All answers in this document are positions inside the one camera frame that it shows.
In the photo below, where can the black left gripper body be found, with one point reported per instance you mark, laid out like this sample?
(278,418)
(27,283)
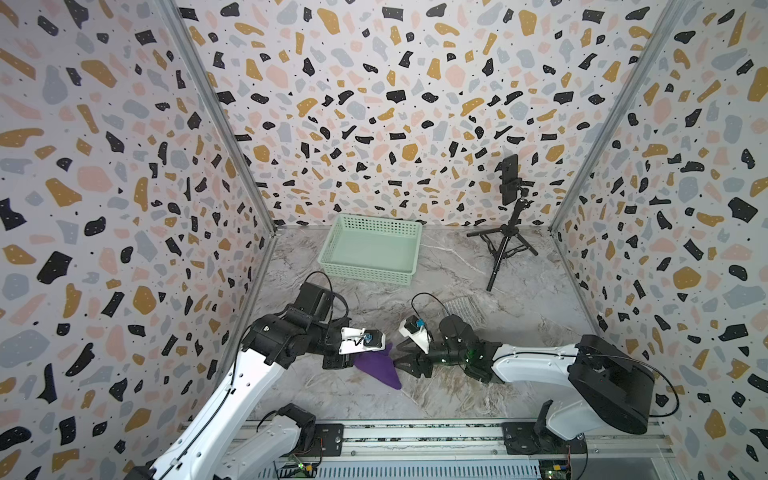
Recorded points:
(332,345)

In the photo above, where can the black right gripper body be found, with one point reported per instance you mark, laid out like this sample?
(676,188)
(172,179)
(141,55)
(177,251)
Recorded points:
(439,355)

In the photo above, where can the purple cloth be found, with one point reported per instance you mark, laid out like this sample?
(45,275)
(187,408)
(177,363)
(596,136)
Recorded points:
(380,366)

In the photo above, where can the grey striped dishcloth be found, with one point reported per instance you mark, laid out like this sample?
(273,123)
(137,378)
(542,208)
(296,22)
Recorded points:
(467,309)

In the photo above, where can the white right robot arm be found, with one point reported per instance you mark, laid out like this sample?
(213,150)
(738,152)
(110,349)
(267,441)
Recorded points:
(605,386)

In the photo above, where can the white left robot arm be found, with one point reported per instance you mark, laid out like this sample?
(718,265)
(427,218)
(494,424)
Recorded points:
(267,349)

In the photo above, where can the mint green plastic basket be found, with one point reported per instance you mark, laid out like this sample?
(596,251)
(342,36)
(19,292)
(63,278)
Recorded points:
(372,249)

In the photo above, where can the left circuit board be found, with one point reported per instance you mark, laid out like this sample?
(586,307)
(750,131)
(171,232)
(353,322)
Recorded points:
(298,469)

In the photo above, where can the circuit board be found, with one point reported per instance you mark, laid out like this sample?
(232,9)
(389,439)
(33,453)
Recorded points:
(554,470)
(298,469)

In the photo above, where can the black tripod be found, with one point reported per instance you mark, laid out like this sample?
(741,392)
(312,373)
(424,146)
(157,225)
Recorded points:
(512,241)

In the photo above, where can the right circuit board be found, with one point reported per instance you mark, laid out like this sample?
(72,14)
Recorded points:
(554,470)

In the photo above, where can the black smartphone on tripod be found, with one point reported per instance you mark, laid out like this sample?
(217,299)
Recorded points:
(510,180)

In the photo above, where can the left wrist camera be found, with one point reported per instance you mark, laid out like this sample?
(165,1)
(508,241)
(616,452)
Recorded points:
(355,341)

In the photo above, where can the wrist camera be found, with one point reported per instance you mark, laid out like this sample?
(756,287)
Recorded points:
(355,341)
(415,330)

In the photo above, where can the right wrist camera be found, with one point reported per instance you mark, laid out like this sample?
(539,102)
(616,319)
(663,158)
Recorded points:
(415,330)

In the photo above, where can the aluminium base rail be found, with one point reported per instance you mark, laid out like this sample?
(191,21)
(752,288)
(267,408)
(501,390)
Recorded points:
(475,449)

